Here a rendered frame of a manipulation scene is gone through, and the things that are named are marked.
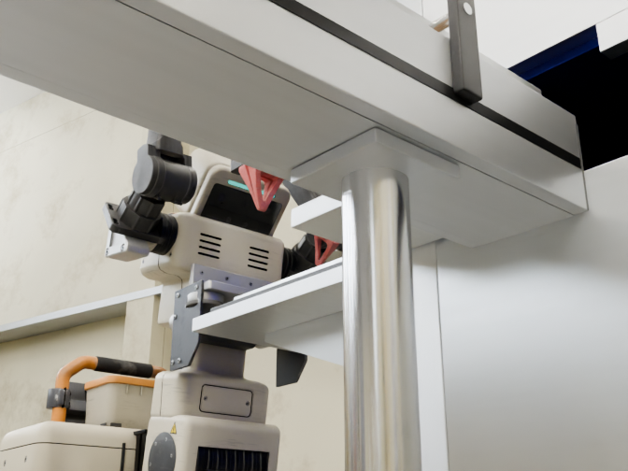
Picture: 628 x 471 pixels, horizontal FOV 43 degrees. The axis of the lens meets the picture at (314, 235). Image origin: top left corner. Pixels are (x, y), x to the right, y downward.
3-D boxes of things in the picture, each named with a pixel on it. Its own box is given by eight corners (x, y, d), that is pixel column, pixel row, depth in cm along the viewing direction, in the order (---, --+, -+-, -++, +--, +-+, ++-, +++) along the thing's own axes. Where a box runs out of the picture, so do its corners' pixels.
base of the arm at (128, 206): (154, 221, 166) (101, 206, 159) (171, 190, 163) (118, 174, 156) (164, 245, 159) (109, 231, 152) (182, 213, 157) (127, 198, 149)
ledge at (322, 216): (493, 221, 73) (492, 201, 74) (398, 180, 65) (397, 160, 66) (385, 258, 83) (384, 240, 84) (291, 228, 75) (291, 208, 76)
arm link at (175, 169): (157, 196, 160) (134, 191, 157) (179, 155, 157) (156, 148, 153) (172, 222, 154) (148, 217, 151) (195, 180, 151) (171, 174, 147)
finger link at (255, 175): (253, 200, 122) (255, 146, 125) (226, 213, 127) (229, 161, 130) (287, 211, 126) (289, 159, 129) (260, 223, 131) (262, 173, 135)
